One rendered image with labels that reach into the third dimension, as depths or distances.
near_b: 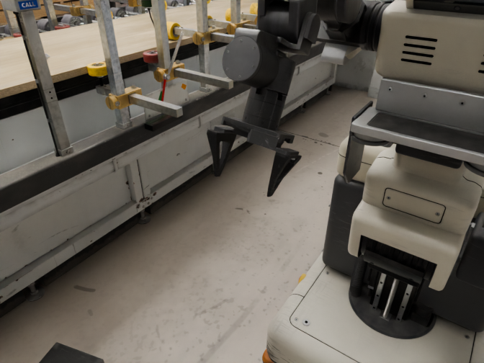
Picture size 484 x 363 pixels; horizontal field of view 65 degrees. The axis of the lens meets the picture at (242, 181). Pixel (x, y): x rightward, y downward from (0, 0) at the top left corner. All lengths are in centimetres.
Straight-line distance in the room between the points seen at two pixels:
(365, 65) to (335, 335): 315
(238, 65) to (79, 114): 122
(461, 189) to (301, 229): 130
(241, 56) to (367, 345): 101
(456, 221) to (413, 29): 39
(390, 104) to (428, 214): 25
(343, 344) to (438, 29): 91
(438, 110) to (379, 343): 79
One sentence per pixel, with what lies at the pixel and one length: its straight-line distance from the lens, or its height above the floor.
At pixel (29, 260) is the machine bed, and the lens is 184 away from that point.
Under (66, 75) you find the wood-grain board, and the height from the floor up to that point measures 89.
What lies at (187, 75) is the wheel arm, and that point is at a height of 85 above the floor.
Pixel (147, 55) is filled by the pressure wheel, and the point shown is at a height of 90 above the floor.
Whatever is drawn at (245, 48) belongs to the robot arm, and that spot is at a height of 120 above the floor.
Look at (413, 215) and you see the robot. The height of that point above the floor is 82.
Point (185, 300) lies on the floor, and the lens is 173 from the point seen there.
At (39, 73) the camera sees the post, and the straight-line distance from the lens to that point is 131.
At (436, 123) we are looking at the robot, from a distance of 76.
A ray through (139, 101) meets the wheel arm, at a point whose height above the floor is 81.
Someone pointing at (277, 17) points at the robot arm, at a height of 122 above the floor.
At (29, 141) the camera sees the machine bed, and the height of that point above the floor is 69.
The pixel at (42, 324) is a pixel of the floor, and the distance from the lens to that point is 183.
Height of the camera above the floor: 132
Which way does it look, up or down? 33 degrees down
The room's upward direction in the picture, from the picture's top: straight up
